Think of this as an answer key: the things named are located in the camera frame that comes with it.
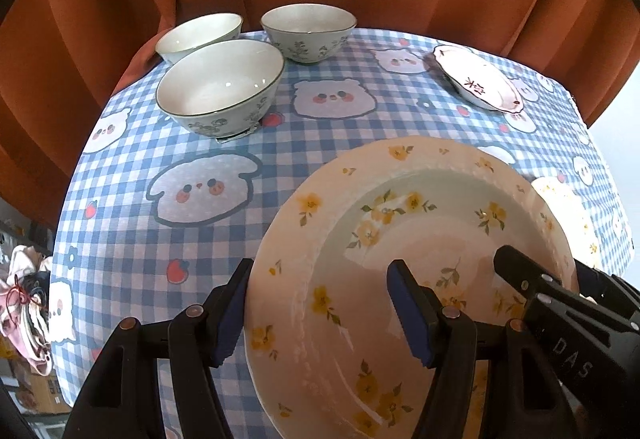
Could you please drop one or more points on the cardboard box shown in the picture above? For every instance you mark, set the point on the cardboard box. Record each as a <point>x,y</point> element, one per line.
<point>42,391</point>

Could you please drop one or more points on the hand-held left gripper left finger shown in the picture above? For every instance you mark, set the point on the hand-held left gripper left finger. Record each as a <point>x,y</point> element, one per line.
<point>232,314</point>

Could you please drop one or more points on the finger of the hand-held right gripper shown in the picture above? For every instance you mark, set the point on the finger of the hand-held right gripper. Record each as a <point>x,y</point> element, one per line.
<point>612,299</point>
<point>525,271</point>

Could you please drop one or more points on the blue checked bear tablecloth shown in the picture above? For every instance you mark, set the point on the blue checked bear tablecloth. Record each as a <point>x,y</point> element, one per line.
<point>200,244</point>

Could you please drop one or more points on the yellow floral plate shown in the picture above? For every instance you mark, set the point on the yellow floral plate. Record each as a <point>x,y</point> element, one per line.
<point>350,279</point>
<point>565,204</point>

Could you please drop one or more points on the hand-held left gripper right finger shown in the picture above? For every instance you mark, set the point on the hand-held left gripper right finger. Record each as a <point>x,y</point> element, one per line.
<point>407,314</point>

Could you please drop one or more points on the pile of clothes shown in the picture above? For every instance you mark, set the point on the pile of clothes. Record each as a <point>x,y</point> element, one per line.
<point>22,299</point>

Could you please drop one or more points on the pink scalloped plate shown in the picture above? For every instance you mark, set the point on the pink scalloped plate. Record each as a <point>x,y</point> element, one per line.
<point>480,79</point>

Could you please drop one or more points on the white floral bowl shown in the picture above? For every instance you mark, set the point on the white floral bowl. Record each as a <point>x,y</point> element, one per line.
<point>307,26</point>
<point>220,79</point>
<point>197,36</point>

